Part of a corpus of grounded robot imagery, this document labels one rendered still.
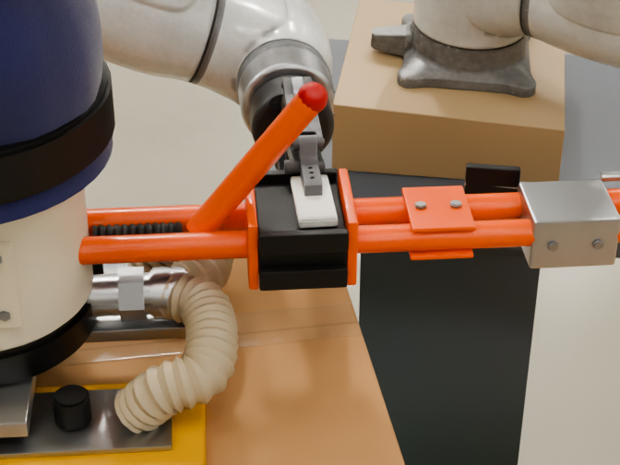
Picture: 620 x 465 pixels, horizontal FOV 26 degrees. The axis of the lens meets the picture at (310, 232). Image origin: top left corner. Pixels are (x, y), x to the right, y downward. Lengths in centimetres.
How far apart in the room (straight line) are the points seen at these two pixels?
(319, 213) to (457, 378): 100
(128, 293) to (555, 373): 168
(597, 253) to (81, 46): 43
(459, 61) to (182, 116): 181
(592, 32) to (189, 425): 82
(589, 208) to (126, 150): 238
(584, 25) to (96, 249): 80
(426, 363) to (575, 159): 38
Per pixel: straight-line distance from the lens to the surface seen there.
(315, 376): 111
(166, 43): 128
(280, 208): 105
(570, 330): 278
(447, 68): 178
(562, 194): 109
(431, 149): 175
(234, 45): 128
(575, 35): 167
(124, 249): 103
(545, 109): 177
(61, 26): 92
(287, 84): 114
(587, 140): 189
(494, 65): 178
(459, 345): 196
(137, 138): 342
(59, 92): 92
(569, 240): 107
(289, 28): 129
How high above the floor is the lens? 166
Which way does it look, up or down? 33 degrees down
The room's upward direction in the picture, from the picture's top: straight up
